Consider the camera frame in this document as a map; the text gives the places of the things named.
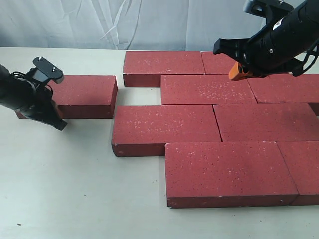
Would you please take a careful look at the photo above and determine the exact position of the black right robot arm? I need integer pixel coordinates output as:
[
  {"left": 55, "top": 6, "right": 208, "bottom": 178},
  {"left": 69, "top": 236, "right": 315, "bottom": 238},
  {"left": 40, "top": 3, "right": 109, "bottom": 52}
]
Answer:
[{"left": 213, "top": 0, "right": 319, "bottom": 81}]

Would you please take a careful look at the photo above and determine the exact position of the back right row brick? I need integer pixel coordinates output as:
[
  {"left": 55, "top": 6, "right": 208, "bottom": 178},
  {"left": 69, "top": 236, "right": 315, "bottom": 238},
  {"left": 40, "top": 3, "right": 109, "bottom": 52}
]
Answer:
[{"left": 201, "top": 51, "right": 235, "bottom": 75}]

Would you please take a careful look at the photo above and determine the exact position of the third row red brick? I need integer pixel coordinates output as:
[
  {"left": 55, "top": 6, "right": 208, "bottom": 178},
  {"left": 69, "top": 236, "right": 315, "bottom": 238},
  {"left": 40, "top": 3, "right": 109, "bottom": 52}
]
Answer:
[{"left": 213, "top": 103, "right": 319, "bottom": 142}]

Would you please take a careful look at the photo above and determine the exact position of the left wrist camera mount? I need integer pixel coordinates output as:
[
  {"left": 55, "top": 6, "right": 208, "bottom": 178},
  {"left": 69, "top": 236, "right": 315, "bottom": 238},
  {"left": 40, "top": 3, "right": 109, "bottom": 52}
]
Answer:
[{"left": 28, "top": 56, "right": 64, "bottom": 85}]

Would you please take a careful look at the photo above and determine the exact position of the right middle row brick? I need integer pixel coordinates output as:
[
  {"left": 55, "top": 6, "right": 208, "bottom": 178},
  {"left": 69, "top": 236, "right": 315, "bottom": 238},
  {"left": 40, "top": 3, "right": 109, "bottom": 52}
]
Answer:
[{"left": 248, "top": 74, "right": 319, "bottom": 116}]

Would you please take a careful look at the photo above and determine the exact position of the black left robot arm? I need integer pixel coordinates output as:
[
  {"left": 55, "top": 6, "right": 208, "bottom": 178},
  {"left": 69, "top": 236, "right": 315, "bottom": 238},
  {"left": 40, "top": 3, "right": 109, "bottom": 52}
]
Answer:
[{"left": 0, "top": 63, "right": 67, "bottom": 131}]

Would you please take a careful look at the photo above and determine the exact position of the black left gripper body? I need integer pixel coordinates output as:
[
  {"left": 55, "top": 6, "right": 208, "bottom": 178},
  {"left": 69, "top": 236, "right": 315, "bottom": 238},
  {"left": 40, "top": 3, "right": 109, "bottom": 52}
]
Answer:
[{"left": 14, "top": 98, "right": 68, "bottom": 131}]

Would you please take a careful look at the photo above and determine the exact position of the blue white backdrop curtain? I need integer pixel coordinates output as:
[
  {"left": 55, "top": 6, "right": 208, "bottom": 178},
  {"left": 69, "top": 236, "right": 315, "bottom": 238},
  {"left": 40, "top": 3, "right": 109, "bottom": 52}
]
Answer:
[{"left": 0, "top": 0, "right": 266, "bottom": 51}]

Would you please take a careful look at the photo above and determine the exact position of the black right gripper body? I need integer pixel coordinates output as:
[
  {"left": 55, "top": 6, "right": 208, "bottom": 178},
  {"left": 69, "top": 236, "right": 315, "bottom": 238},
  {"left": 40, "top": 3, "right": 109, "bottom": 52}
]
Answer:
[{"left": 213, "top": 27, "right": 308, "bottom": 77}]

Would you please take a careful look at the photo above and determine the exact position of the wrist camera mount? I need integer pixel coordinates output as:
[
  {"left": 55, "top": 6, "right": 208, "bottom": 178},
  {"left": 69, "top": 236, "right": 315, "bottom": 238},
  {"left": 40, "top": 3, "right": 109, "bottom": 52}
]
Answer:
[
  {"left": 243, "top": 0, "right": 294, "bottom": 24},
  {"left": 28, "top": 56, "right": 64, "bottom": 85}
]

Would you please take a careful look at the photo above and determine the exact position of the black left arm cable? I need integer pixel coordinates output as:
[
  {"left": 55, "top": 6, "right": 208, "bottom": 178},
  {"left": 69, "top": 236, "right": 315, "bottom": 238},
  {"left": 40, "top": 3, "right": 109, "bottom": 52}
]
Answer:
[{"left": 11, "top": 71, "right": 54, "bottom": 100}]

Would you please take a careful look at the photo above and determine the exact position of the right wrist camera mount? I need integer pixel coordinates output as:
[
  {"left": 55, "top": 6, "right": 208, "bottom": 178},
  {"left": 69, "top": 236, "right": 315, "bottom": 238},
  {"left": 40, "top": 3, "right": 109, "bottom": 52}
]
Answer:
[{"left": 243, "top": 0, "right": 294, "bottom": 24}]

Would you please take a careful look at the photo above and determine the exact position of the speckled red brick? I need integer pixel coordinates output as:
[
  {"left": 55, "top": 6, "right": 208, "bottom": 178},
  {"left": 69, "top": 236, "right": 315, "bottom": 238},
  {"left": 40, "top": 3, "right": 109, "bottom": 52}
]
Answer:
[{"left": 160, "top": 75, "right": 257, "bottom": 105}]

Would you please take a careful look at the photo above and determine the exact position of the back left row brick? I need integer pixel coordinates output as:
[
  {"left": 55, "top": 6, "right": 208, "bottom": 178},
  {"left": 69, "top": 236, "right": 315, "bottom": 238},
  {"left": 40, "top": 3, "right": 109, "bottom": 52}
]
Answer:
[{"left": 123, "top": 51, "right": 205, "bottom": 87}]

